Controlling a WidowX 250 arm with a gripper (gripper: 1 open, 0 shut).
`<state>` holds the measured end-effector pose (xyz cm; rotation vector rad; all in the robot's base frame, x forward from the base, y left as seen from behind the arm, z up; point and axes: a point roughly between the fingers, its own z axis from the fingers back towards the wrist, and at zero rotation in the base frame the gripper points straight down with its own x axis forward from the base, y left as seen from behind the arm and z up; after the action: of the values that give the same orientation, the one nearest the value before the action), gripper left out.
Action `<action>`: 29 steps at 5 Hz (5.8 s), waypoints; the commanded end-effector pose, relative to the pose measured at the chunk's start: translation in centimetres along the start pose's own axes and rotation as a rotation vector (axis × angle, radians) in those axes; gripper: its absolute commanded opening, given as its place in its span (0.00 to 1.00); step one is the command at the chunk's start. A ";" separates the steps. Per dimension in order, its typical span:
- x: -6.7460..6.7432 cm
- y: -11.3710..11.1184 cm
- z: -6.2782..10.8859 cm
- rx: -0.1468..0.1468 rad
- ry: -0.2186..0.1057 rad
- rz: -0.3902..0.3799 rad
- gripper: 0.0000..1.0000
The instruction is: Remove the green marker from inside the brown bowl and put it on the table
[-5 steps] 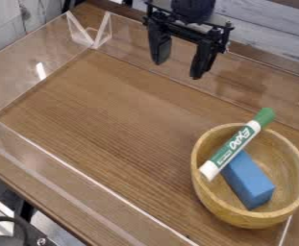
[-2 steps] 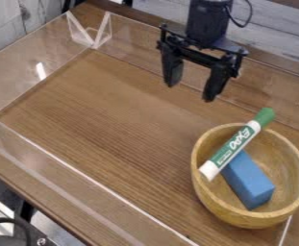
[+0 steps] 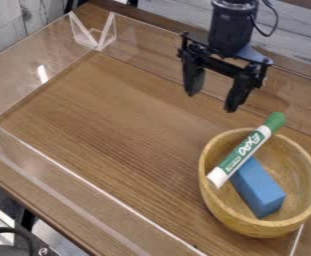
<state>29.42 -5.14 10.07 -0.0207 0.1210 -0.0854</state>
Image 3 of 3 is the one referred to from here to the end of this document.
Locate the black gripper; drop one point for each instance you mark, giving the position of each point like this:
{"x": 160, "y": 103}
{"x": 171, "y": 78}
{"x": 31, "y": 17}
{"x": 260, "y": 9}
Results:
{"x": 246, "y": 67}

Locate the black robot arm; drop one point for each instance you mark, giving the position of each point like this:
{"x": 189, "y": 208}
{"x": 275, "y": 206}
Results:
{"x": 226, "y": 52}

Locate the clear acrylic table enclosure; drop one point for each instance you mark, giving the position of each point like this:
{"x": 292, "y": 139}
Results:
{"x": 101, "y": 136}

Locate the blue rectangular block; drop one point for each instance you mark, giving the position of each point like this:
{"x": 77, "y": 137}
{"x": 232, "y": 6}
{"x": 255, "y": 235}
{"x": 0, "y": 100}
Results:
{"x": 258, "y": 188}

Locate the green Expo marker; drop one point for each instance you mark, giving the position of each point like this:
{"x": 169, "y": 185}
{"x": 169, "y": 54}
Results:
{"x": 244, "y": 150}

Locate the brown wooden bowl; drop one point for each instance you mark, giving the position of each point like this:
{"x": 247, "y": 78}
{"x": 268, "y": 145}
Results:
{"x": 287, "y": 162}

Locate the black metal bracket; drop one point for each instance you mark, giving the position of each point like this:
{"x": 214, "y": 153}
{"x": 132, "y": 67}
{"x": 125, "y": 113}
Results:
{"x": 41, "y": 249}

